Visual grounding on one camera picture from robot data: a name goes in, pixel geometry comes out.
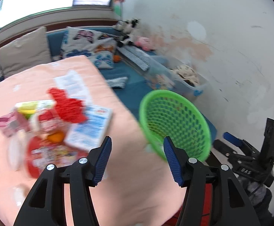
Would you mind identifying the beige printed garment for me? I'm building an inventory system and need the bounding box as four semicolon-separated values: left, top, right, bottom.
173;64;200;87

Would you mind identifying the small orange ball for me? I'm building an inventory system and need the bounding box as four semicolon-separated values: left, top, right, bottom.
113;55;122;63

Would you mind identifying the green plastic mesh basket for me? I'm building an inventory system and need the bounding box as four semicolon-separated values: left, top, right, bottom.
139;90;212;162

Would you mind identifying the red snack cup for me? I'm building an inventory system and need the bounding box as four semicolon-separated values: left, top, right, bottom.
24;136;88;179

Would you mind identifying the red wrapper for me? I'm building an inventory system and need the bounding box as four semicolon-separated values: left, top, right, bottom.
47;88;87;124

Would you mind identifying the beige plain cushion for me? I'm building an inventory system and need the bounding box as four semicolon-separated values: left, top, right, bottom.
0;27;52;78

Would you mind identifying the pink plush toy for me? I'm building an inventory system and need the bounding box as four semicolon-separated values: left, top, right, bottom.
134;36;155;52

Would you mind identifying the small grey patterned cloth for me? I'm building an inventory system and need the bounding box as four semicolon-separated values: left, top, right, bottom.
106;76;128;89

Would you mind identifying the butterfly pillow right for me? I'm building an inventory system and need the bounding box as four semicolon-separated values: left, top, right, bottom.
60;27;117;69

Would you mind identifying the cow plush toy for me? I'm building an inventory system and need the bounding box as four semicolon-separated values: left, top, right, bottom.
113;19;140;47

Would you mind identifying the blue sofa mattress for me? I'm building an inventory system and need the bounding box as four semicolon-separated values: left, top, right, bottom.
46;26;218;142

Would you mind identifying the peach hello blanket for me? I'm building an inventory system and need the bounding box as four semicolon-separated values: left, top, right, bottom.
0;56;185;225

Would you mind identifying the blue white milk carton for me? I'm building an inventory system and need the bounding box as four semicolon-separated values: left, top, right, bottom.
64;105;113;152

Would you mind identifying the yellow label clear bottle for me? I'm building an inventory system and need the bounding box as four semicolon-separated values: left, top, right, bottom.
14;99;55;120

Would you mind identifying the pink snack wrapper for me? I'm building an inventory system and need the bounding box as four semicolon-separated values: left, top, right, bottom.
0;111;30;138

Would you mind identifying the grey patterned folded cloth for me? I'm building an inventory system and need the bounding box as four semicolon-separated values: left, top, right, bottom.
117;45;152;72

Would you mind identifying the clear plastic storage bin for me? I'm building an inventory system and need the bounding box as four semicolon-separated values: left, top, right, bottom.
144;56;207;101

